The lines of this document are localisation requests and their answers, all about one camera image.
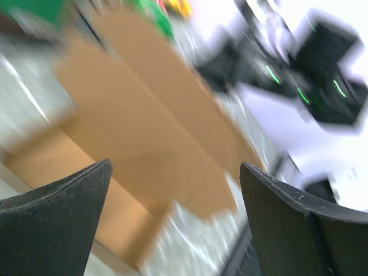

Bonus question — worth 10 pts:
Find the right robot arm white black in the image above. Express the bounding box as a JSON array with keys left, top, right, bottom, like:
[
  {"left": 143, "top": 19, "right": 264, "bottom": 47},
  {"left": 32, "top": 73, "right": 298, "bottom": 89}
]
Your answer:
[{"left": 196, "top": 1, "right": 367, "bottom": 212}]

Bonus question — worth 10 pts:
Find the brown cardboard box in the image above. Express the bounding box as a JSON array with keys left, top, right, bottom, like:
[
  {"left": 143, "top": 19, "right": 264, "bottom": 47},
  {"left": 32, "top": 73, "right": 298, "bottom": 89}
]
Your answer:
[{"left": 5, "top": 8, "right": 263, "bottom": 270}]

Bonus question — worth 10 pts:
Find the yellow Lays chips bag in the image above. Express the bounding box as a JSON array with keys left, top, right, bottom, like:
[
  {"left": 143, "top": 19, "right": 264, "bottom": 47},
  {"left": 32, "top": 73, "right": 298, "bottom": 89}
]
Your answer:
[{"left": 164, "top": 0, "right": 193, "bottom": 18}]

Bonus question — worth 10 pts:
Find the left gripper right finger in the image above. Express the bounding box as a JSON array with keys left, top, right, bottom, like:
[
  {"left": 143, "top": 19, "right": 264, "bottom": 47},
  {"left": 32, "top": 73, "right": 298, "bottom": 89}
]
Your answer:
[{"left": 240, "top": 163, "right": 367, "bottom": 276}]

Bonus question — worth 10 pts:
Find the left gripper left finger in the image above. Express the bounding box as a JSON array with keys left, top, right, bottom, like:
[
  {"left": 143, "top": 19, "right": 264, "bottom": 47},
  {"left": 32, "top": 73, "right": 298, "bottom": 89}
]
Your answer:
[{"left": 1, "top": 159, "right": 112, "bottom": 276}]

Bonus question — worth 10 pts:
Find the green Chuba chips bag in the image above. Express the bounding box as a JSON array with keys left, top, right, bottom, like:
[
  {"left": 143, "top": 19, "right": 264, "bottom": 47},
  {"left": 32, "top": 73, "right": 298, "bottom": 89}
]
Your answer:
[{"left": 130, "top": 0, "right": 174, "bottom": 41}]

